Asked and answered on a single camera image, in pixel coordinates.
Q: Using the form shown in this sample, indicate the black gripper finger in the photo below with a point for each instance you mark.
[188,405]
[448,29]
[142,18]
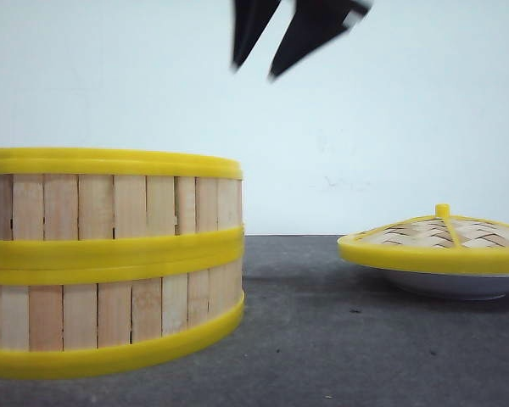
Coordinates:
[251,17]
[314,24]

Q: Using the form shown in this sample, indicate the woven bamboo steamer lid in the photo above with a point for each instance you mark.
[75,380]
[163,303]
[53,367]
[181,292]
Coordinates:
[441,243]

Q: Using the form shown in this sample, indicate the bamboo steamer basket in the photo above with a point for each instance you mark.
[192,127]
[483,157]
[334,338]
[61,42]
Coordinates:
[55,332]
[78,215]

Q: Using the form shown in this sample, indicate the white shallow plate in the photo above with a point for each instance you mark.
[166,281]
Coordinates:
[450,286]

